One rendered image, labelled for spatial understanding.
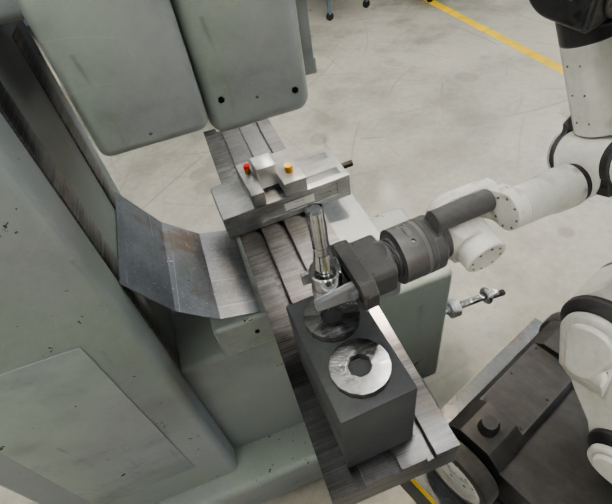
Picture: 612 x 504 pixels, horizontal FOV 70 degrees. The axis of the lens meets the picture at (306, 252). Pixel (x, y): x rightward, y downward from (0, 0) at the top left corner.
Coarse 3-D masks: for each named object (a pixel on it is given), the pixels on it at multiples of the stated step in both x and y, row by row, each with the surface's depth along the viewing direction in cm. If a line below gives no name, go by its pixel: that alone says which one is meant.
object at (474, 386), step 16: (528, 336) 144; (512, 352) 141; (496, 368) 138; (480, 384) 135; (464, 400) 132; (448, 416) 130; (416, 480) 119; (432, 480) 119; (416, 496) 128; (432, 496) 116; (448, 496) 116
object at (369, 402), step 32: (320, 320) 69; (352, 320) 68; (320, 352) 67; (352, 352) 65; (384, 352) 64; (320, 384) 65; (352, 384) 61; (384, 384) 61; (352, 416) 60; (384, 416) 63; (352, 448) 67; (384, 448) 72
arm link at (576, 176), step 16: (560, 144) 73; (576, 144) 71; (592, 144) 68; (608, 144) 66; (560, 160) 73; (576, 160) 70; (592, 160) 68; (608, 160) 65; (544, 176) 69; (560, 176) 68; (576, 176) 68; (592, 176) 69; (528, 192) 67; (544, 192) 68; (560, 192) 68; (576, 192) 68; (592, 192) 70; (608, 192) 68; (544, 208) 68; (560, 208) 69
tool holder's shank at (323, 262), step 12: (312, 204) 55; (312, 216) 53; (324, 216) 54; (312, 228) 55; (324, 228) 55; (312, 240) 57; (324, 240) 56; (324, 252) 58; (312, 264) 61; (324, 264) 59
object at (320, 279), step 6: (336, 264) 62; (312, 270) 62; (336, 270) 61; (312, 276) 61; (318, 276) 61; (324, 276) 61; (330, 276) 61; (336, 276) 61; (318, 282) 61; (324, 282) 60; (330, 282) 61
